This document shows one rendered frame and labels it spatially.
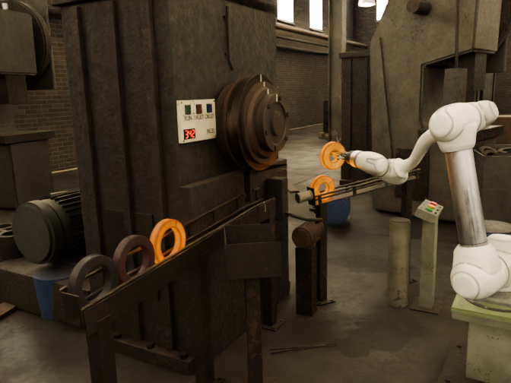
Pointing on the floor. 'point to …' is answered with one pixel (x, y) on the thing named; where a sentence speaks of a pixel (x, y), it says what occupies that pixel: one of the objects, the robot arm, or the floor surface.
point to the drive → (44, 249)
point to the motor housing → (306, 266)
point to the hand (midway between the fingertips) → (333, 153)
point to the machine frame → (163, 150)
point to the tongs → (302, 347)
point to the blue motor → (339, 213)
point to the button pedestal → (428, 261)
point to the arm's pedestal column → (479, 357)
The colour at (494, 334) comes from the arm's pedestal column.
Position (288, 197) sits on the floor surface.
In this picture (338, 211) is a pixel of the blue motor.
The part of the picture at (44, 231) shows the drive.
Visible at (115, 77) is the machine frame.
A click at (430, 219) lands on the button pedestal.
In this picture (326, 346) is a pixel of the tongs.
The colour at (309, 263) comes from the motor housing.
